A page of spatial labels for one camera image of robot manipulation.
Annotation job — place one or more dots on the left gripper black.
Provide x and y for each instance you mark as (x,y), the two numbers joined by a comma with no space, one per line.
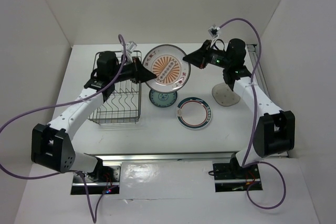
(140,73)

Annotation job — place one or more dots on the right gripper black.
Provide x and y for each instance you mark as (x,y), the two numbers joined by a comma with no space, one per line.
(200,57)

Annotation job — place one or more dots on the orange sunburst white plate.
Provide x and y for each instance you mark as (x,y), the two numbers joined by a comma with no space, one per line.
(166,62)

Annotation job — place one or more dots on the blue floral green plate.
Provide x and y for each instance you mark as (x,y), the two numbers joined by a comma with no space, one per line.
(162,100)

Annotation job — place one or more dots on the white plate green red rim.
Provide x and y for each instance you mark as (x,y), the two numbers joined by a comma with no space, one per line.
(193,113)

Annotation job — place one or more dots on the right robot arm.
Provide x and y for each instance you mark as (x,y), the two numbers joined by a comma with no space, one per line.
(240,81)

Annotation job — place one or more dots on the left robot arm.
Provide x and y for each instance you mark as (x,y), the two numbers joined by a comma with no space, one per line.
(52,143)

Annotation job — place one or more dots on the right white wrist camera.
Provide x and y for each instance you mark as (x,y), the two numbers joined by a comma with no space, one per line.
(214,33)

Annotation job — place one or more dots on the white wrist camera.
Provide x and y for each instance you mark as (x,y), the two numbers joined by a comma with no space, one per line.
(214,33)
(128,49)

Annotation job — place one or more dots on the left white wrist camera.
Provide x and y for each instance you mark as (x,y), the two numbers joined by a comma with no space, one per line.
(128,49)

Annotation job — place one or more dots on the grey wire dish rack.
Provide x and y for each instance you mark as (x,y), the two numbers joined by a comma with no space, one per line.
(124,103)

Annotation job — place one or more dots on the aluminium rail front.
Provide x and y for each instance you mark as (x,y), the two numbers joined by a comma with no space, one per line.
(165,157)

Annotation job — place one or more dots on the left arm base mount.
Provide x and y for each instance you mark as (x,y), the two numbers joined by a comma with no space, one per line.
(109,181)

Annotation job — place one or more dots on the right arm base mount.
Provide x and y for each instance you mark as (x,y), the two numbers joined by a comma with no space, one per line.
(228,180)

